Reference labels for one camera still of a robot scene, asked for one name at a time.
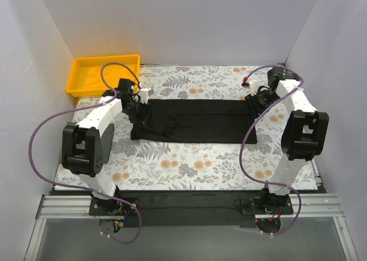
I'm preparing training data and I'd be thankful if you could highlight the black t shirt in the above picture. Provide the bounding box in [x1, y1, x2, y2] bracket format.
[130, 99, 255, 143]

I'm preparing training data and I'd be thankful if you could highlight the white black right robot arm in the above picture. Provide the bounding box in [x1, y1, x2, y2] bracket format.
[242, 65, 329, 214]

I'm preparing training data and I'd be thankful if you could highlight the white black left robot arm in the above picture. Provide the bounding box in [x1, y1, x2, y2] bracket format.
[61, 79, 153, 215]

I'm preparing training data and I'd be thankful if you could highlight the yellow plastic tray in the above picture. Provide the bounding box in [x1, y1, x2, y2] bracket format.
[65, 54, 140, 98]

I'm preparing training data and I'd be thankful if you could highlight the folded grey t shirt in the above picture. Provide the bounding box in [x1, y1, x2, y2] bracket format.
[60, 122, 115, 164]

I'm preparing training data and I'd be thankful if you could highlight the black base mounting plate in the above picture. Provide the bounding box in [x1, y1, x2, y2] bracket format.
[89, 190, 295, 228]

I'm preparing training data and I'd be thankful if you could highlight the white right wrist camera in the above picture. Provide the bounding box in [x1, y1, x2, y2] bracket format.
[241, 77, 260, 95]

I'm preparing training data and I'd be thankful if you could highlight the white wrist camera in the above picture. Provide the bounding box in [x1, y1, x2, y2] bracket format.
[138, 88, 154, 104]
[241, 77, 260, 95]

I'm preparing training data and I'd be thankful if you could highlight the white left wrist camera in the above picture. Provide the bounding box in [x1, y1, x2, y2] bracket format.
[138, 88, 154, 104]

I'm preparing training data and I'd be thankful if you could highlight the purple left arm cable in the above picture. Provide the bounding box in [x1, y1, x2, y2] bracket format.
[28, 62, 142, 244]

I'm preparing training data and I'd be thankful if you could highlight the aluminium frame rail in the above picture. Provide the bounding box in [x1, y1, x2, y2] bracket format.
[25, 192, 358, 260]

